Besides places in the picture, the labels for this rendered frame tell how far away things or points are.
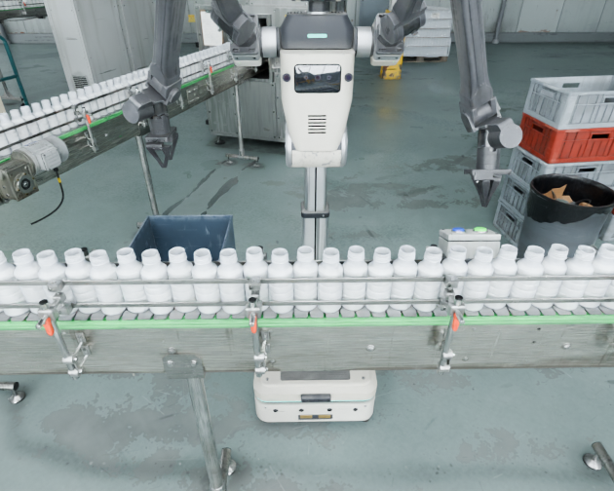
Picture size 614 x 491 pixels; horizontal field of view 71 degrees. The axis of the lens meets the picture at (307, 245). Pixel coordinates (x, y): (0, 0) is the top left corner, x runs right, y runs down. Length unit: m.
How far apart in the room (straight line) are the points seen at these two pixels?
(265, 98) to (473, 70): 3.74
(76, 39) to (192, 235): 5.36
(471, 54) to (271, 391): 1.41
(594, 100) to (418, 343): 2.32
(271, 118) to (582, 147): 2.90
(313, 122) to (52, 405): 1.77
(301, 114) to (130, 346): 0.85
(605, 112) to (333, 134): 2.12
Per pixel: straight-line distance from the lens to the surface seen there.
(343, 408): 1.95
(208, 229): 1.64
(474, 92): 1.15
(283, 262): 0.98
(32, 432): 2.38
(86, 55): 6.78
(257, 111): 4.79
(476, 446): 2.14
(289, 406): 1.93
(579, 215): 2.76
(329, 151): 1.48
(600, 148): 3.35
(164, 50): 1.16
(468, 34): 1.08
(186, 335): 1.11
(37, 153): 2.28
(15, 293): 1.23
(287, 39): 1.47
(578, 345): 1.31
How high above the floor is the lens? 1.71
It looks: 33 degrees down
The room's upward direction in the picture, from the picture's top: straight up
